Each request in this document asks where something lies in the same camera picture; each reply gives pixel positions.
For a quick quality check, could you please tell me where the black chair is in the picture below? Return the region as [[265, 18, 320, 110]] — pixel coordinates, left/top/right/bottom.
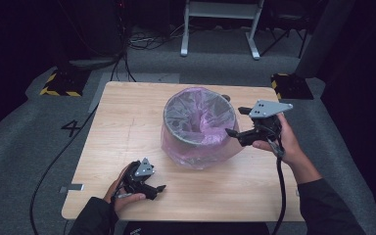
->
[[259, 0, 311, 59]]

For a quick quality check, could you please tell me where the grey tape strip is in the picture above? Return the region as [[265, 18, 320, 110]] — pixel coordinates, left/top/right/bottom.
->
[[59, 183, 85, 194]]

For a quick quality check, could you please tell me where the black yellow striped base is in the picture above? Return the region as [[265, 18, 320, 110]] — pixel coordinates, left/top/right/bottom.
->
[[39, 69, 91, 98], [270, 72, 314, 101]]

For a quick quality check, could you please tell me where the pink plastic bag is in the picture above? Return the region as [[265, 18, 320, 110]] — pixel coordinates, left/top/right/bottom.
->
[[160, 85, 245, 170]]

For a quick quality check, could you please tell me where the white metal table frame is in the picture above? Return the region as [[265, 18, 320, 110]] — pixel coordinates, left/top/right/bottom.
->
[[179, 0, 265, 61]]

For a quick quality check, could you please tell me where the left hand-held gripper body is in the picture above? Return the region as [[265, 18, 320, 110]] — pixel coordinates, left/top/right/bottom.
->
[[123, 158, 156, 197]]

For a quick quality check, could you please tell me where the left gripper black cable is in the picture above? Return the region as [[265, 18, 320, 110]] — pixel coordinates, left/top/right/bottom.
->
[[109, 161, 139, 235]]

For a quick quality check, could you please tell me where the black floor cable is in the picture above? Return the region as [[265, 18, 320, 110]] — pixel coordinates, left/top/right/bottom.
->
[[28, 105, 99, 235]]

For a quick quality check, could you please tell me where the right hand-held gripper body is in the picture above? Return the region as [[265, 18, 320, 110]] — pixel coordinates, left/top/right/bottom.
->
[[239, 99, 294, 148]]

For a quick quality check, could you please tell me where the grey column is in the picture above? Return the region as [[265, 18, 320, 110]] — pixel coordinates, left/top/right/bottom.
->
[[294, 0, 356, 79]]

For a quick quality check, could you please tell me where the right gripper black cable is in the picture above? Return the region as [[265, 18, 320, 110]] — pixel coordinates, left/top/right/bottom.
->
[[266, 136, 287, 235]]

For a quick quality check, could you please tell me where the person's left hand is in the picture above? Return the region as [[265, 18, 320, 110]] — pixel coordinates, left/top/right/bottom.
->
[[103, 163, 147, 215]]

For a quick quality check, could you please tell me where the green trash bin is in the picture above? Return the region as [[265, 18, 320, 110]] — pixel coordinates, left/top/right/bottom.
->
[[161, 86, 243, 169]]

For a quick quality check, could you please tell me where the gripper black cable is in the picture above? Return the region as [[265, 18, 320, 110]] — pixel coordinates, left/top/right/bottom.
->
[[109, 161, 139, 235], [266, 136, 287, 235]]

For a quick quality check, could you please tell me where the person's right hand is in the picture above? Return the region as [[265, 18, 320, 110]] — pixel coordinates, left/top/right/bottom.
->
[[252, 112, 304, 166]]

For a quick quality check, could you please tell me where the bundle of floor cables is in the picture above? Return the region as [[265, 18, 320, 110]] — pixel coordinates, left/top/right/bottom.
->
[[109, 0, 185, 82]]

